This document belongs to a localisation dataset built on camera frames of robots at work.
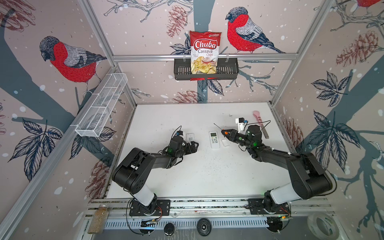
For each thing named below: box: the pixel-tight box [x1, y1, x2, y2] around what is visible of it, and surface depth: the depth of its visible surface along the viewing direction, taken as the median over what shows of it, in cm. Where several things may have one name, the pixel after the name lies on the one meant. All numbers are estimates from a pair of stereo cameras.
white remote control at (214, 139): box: [209, 131, 220, 149], surface depth 100 cm
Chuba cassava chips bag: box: [189, 30, 222, 75], surface depth 86 cm
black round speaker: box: [196, 218, 212, 237], surface depth 61 cm
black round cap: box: [164, 223, 175, 236], surface depth 61 cm
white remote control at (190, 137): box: [186, 133, 195, 144], surface depth 103 cm
